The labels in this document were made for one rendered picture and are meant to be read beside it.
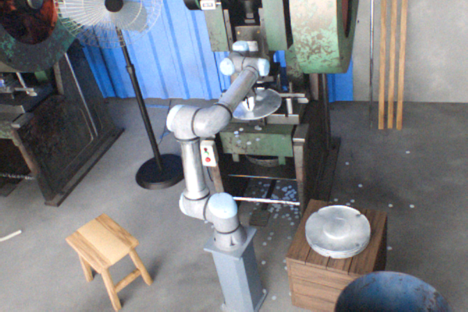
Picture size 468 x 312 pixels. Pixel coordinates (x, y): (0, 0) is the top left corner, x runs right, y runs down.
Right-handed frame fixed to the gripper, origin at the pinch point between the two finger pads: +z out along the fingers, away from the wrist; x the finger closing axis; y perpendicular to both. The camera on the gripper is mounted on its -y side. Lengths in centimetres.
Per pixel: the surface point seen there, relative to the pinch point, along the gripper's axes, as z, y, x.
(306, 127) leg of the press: 15.4, 8.8, -26.3
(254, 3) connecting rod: -47, 21, -4
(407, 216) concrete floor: 80, 16, -77
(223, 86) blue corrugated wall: 65, 137, 70
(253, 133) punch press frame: 15.4, 1.3, 0.6
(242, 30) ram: -35.1, 16.7, 3.4
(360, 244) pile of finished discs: 41, -43, -57
